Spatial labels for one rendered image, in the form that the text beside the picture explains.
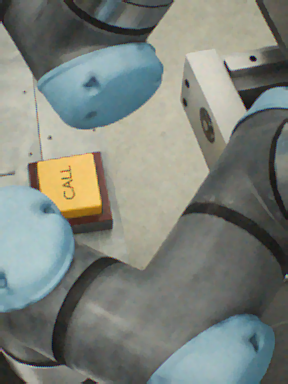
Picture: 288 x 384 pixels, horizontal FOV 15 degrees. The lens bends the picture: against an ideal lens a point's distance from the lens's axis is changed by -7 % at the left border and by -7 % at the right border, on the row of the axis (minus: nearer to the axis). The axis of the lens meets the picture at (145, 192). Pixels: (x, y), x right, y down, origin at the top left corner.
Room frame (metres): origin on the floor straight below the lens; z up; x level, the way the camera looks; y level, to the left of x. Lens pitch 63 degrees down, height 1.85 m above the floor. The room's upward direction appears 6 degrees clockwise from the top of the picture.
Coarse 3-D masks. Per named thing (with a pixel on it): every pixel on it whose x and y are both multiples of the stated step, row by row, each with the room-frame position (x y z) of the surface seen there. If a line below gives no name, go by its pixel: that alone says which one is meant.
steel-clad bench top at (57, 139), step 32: (0, 32) 0.74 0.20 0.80; (0, 64) 0.70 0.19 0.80; (0, 96) 0.65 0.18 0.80; (32, 96) 0.65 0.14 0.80; (0, 128) 0.61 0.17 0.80; (32, 128) 0.61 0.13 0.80; (64, 128) 0.61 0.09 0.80; (96, 128) 0.61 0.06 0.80; (0, 160) 0.57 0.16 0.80; (32, 160) 0.57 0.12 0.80; (128, 256) 0.47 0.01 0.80
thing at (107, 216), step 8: (96, 152) 0.57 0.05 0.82; (96, 160) 0.56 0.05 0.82; (32, 168) 0.55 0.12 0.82; (96, 168) 0.55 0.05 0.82; (32, 176) 0.54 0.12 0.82; (32, 184) 0.53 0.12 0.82; (104, 184) 0.54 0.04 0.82; (104, 192) 0.53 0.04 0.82; (104, 200) 0.52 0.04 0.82; (104, 208) 0.51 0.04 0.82; (96, 216) 0.50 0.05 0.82; (104, 216) 0.50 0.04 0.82; (72, 224) 0.49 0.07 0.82; (80, 224) 0.49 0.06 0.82
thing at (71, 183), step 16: (48, 160) 0.55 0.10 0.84; (64, 160) 0.55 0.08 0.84; (80, 160) 0.55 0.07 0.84; (48, 176) 0.53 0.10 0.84; (64, 176) 0.53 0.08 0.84; (80, 176) 0.53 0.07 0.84; (96, 176) 0.54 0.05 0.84; (48, 192) 0.51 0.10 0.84; (64, 192) 0.52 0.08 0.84; (80, 192) 0.52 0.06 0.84; (96, 192) 0.52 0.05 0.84; (64, 208) 0.50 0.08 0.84; (80, 208) 0.50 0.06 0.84; (96, 208) 0.50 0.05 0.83
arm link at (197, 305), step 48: (192, 240) 0.26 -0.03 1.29; (240, 240) 0.26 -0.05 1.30; (96, 288) 0.23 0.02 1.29; (144, 288) 0.23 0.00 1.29; (192, 288) 0.23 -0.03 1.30; (240, 288) 0.24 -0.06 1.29; (96, 336) 0.20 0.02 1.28; (144, 336) 0.20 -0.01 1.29; (192, 336) 0.20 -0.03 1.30; (240, 336) 0.20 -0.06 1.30
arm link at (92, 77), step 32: (32, 0) 0.43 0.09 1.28; (64, 0) 0.41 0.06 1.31; (96, 0) 0.40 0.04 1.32; (128, 0) 0.40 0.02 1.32; (160, 0) 0.41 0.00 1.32; (32, 32) 0.41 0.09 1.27; (64, 32) 0.40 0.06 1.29; (96, 32) 0.39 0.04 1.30; (128, 32) 0.40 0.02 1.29; (32, 64) 0.39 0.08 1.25; (64, 64) 0.38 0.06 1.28; (96, 64) 0.38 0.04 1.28; (128, 64) 0.38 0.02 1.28; (160, 64) 0.39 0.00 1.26; (64, 96) 0.36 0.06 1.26; (96, 96) 0.36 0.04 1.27; (128, 96) 0.38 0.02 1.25
